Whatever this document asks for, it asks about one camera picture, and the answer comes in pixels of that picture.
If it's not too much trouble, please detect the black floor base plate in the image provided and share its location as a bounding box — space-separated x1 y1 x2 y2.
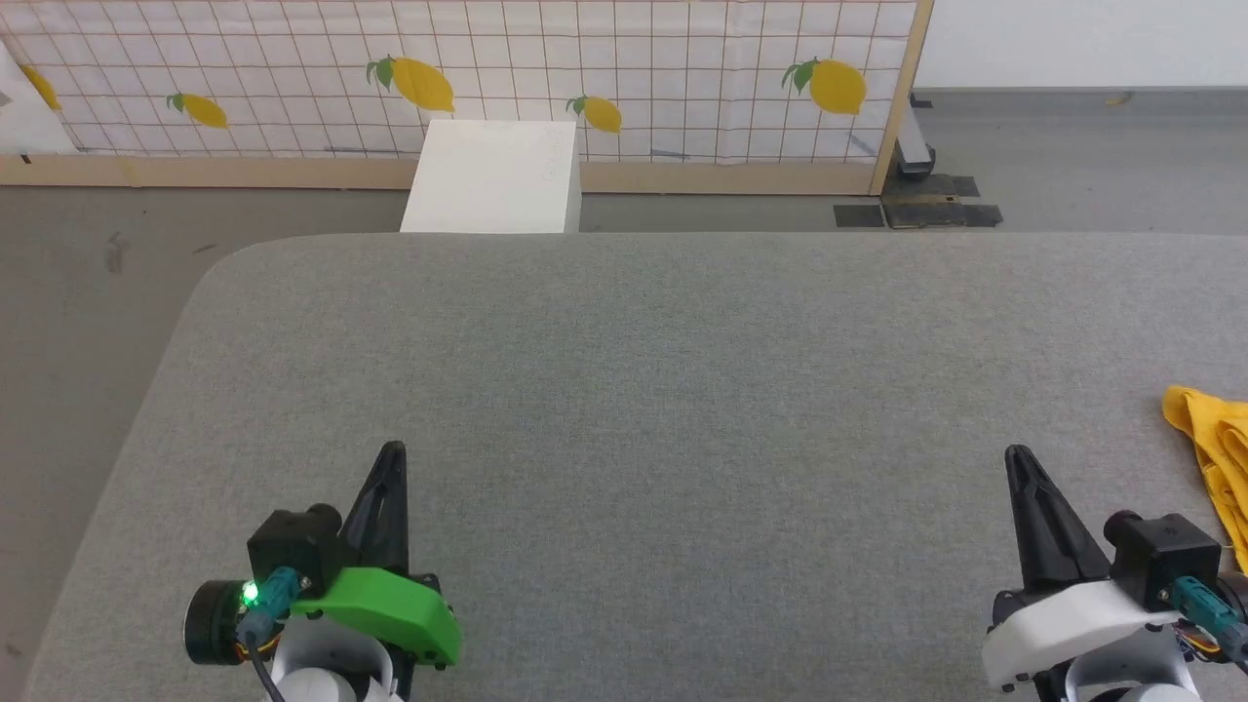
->
880 174 1003 230

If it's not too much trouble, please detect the yellow cat-face shirt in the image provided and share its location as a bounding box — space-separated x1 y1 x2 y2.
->
1162 385 1248 574

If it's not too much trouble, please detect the white board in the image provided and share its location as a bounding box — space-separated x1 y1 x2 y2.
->
0 44 79 157

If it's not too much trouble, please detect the grey metal screen foot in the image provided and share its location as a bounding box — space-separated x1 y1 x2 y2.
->
902 93 937 178

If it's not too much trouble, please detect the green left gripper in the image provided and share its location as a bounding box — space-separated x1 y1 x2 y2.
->
291 441 464 672

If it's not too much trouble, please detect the white box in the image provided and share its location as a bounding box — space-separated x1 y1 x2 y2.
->
400 120 583 235

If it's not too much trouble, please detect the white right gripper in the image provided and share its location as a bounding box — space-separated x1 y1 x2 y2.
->
980 445 1186 693

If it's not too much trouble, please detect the lemon-print partition screen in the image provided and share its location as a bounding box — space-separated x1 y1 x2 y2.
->
0 0 935 194

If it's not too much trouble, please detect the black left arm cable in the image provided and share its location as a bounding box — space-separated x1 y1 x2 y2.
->
239 568 303 702

